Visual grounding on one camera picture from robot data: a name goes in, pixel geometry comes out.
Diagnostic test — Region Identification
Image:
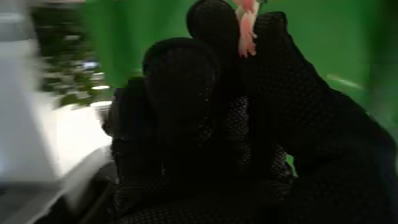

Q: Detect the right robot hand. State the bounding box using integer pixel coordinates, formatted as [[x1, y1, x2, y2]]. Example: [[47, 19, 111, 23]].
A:
[[34, 0, 398, 224]]

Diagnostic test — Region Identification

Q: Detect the pink flower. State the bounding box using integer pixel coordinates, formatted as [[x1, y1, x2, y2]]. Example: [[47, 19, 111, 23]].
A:
[[231, 0, 263, 58]]

